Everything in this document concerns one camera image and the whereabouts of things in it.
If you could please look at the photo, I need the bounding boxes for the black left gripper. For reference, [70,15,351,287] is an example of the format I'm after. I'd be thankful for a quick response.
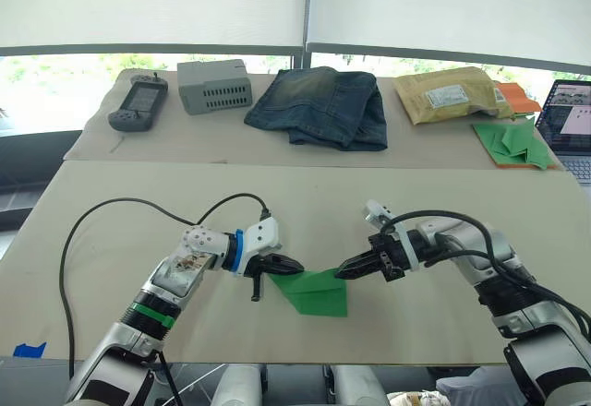
[244,254,307,303]

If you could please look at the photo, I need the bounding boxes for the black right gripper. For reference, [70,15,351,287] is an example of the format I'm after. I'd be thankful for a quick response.
[335,233,409,284]

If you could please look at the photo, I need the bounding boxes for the green paper sheet stack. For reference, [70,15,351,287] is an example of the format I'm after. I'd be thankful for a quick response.
[471,117,561,171]

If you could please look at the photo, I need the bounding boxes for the green folded paper airplane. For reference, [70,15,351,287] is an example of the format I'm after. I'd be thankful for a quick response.
[500,117,537,155]

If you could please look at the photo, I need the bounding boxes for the orange paper sheet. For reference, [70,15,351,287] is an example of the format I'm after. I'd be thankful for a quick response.
[494,81,543,114]

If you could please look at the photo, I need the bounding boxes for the grey rounded shape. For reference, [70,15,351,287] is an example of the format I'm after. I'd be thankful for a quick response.
[331,364,387,406]
[213,363,269,406]

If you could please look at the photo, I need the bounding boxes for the folded blue jeans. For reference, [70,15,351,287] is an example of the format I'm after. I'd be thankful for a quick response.
[243,66,389,153]

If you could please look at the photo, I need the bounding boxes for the pale blue cloth bundle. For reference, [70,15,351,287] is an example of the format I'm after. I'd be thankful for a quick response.
[435,367,514,406]

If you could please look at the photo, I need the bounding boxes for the tan padded mailer envelope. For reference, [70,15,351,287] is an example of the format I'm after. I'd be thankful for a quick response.
[392,66,515,126]

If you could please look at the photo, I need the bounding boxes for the grey vented plastic box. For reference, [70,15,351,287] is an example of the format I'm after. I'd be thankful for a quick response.
[176,58,255,116]

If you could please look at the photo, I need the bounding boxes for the dark grey handheld controller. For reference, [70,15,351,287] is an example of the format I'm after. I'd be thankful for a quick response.
[107,72,169,133]

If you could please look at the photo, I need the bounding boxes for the open laptop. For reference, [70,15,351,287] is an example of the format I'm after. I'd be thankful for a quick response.
[535,78,591,184]

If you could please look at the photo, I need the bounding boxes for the blue tape strip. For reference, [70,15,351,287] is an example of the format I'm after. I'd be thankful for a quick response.
[12,341,48,359]

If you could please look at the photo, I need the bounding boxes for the white roller blind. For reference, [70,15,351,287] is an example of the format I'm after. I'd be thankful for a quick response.
[0,0,309,50]
[306,0,591,66]

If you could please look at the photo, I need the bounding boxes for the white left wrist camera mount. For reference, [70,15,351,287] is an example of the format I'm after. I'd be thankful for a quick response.
[229,219,282,279]

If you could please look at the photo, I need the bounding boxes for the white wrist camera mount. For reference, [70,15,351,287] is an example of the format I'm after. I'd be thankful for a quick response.
[362,199,419,271]
[229,219,282,279]

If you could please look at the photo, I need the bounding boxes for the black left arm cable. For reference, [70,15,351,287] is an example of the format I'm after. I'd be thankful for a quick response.
[58,192,271,382]

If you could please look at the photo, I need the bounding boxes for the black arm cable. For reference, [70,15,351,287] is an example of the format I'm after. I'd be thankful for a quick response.
[380,209,591,347]
[58,192,271,382]

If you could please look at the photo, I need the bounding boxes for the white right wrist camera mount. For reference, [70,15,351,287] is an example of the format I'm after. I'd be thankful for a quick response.
[362,199,419,271]

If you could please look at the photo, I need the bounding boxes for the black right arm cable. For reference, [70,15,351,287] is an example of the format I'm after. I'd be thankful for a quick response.
[380,209,591,347]

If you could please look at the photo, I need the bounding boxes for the grey window frame post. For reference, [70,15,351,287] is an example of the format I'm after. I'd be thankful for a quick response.
[290,0,314,75]

